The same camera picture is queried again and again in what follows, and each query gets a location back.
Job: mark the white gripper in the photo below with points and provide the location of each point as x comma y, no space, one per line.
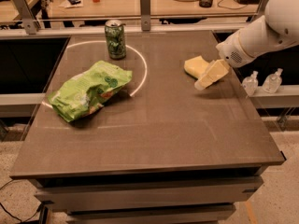
231,51

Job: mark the yellow sponge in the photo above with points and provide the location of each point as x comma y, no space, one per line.
196,66

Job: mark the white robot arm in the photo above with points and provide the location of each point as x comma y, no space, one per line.
276,29

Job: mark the clear sanitizer bottle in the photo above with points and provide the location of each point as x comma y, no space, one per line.
272,82
250,83

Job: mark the black mesh pen cup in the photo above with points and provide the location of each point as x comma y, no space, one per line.
205,3

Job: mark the green soda can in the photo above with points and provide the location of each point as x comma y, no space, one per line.
114,31

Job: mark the green chip bag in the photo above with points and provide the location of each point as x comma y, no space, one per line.
85,93

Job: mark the right metal bracket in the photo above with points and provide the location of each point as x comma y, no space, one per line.
263,0

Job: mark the metal bracket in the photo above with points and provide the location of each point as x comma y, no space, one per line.
263,0
31,26
145,14

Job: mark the middle metal bracket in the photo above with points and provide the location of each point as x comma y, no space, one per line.
145,14

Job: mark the left metal bracket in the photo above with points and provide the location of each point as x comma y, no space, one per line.
31,26

